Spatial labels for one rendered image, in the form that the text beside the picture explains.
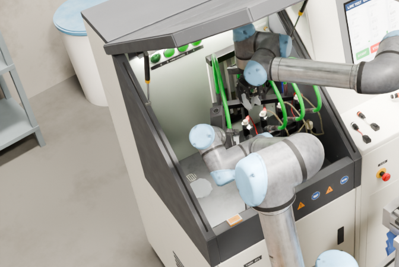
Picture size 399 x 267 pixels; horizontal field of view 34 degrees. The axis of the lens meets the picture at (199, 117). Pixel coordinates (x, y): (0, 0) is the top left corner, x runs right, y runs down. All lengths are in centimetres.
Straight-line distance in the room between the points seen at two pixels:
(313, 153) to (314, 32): 101
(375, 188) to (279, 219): 120
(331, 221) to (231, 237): 51
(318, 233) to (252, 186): 121
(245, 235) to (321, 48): 77
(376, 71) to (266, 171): 53
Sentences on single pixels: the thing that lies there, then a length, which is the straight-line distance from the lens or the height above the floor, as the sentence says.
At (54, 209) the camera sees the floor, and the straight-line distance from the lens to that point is 395.
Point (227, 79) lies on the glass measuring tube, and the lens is 266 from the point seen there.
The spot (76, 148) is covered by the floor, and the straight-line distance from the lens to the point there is 429.
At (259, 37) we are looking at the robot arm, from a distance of 211.
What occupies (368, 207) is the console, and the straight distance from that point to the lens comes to 282.
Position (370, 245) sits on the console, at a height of 36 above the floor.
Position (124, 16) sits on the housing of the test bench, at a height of 150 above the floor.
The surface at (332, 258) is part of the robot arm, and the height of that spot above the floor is 127.
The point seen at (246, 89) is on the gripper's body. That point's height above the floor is 138.
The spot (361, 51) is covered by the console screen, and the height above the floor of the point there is 120.
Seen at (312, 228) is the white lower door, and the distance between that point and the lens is 265.
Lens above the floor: 275
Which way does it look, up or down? 40 degrees down
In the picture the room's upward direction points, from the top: 10 degrees counter-clockwise
